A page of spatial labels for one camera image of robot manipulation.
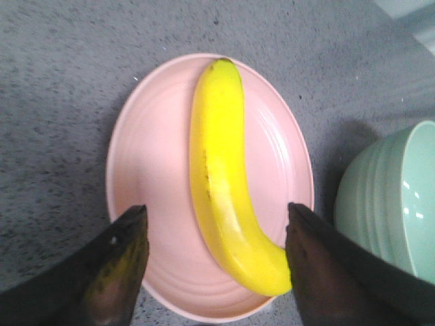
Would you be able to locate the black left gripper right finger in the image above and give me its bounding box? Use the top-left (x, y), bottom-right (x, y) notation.
top-left (285, 203), bottom-right (434, 325)

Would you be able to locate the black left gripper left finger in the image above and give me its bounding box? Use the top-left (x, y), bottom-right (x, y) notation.
top-left (1, 206), bottom-right (149, 325)

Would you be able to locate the yellow banana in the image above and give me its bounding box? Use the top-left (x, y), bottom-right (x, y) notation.
top-left (189, 58), bottom-right (292, 297)

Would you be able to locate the green ribbed bowl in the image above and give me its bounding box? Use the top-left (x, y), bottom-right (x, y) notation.
top-left (334, 120), bottom-right (434, 283)

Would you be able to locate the pink plate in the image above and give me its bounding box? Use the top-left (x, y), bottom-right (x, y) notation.
top-left (106, 54), bottom-right (315, 323)

